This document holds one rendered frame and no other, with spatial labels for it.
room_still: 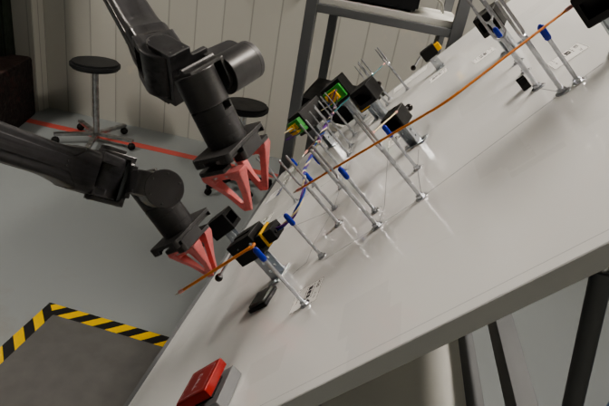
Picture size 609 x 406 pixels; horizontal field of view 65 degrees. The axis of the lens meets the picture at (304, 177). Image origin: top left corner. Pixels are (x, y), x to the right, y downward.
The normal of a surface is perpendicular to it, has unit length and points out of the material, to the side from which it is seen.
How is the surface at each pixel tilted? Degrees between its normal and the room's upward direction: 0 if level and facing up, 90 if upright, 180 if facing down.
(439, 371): 0
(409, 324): 50
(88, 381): 0
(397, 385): 0
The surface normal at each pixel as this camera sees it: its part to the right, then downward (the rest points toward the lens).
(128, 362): 0.16, -0.90
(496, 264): -0.64, -0.75
